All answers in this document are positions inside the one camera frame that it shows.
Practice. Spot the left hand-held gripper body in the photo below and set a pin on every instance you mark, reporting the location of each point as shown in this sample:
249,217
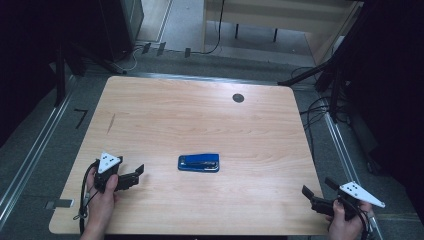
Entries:
105,176

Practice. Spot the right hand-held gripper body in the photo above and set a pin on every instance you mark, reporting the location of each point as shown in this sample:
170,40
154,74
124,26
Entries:
353,196

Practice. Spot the blue stapler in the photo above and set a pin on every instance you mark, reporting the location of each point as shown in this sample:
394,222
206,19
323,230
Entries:
199,162

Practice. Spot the person's left hand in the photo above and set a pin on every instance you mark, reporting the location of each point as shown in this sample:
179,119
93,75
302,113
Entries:
101,206

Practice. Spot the person's right hand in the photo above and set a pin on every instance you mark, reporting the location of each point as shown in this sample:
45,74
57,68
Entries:
346,228

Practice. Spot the grey tape strip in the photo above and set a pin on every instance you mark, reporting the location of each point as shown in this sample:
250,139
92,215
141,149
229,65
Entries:
61,203

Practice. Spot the black stand with legs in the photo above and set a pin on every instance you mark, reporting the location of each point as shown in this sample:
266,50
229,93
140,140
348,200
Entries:
333,76
61,73

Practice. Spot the small black floor block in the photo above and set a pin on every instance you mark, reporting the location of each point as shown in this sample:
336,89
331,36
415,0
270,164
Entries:
146,48
161,48
187,52

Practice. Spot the black round table grommet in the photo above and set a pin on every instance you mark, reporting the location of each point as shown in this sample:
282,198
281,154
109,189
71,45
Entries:
238,98

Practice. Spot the dark cabinet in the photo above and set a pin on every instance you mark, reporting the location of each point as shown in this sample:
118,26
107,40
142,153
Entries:
121,26

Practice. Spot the light wooden bench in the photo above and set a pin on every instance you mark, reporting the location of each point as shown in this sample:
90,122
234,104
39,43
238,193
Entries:
283,15

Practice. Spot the metal floor rail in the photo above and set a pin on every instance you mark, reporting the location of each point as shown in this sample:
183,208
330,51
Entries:
30,160
346,166

